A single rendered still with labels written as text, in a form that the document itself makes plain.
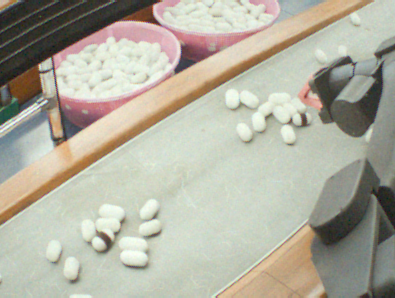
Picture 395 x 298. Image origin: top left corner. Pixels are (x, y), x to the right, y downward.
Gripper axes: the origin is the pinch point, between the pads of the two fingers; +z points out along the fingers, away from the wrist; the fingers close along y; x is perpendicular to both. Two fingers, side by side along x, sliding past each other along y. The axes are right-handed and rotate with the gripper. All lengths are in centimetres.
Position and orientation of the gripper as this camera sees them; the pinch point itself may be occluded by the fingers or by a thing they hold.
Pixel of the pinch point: (303, 96)
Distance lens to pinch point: 89.8
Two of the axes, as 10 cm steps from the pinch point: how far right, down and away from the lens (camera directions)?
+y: -7.2, 4.8, -4.9
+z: -5.1, 1.1, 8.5
